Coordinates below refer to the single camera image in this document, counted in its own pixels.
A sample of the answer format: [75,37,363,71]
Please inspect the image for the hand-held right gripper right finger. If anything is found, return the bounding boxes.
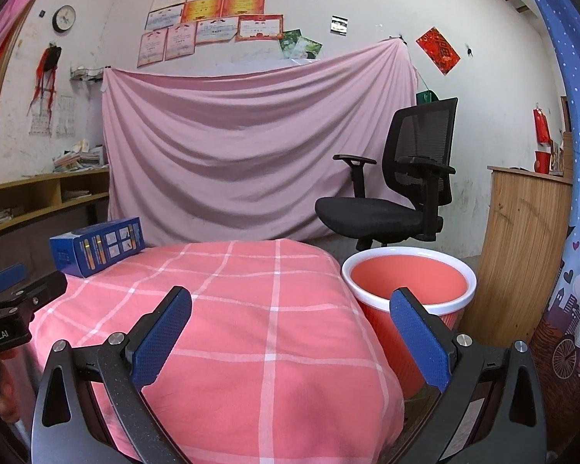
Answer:
[389,287,547,464]

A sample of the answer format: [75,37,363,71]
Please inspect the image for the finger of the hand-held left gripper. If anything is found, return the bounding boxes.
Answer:
[12,271,68,324]
[0,263,28,310]

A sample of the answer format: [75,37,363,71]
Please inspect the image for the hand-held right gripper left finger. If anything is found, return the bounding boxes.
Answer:
[30,286,193,464]

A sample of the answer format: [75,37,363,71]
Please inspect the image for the red bucket with white rim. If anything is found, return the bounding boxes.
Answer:
[341,246,478,399]

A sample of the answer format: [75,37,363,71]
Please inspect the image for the person's left hand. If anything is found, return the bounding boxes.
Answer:
[0,354,21,421]

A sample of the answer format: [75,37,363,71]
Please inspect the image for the blue cardboard box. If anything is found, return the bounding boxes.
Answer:
[49,217,146,278]

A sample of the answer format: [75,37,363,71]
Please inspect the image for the wooden shelf unit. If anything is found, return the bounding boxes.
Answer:
[0,169,111,271]

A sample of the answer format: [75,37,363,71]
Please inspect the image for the pink checked quilt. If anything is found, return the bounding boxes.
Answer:
[29,239,406,464]

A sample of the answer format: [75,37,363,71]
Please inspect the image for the black office chair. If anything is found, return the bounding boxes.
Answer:
[315,97,459,252]

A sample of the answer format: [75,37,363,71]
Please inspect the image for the wooden cabinet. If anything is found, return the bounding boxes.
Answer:
[459,165,573,346]

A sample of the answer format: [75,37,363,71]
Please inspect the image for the stack of papers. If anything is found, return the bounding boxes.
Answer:
[53,139,104,172]

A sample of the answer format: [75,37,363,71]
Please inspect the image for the pink hanging sheet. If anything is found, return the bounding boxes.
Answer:
[101,38,419,247]

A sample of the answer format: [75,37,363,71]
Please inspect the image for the blue dotted curtain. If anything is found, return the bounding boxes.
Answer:
[510,0,580,421]

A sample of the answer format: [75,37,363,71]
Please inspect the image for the red hanging ornament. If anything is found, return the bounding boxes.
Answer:
[533,105,552,145]

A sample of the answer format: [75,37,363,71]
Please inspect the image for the green photo print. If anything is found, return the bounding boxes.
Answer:
[279,29,303,55]
[292,36,323,60]

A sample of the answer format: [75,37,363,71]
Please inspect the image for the white wall calendar sheets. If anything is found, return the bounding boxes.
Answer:
[29,97,75,138]

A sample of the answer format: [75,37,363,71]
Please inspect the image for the red tassel wall ornament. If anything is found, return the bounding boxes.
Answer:
[27,46,63,117]

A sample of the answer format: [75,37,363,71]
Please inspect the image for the wire wall shelf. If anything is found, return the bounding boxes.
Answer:
[69,64,104,82]

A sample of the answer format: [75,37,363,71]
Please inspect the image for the round wall clock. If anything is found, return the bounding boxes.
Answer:
[53,5,77,33]

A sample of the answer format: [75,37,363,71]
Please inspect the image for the red paper wall decoration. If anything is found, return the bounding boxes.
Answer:
[416,27,461,75]

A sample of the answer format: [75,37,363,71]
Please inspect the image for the group of wall certificates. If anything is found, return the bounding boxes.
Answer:
[136,0,316,68]

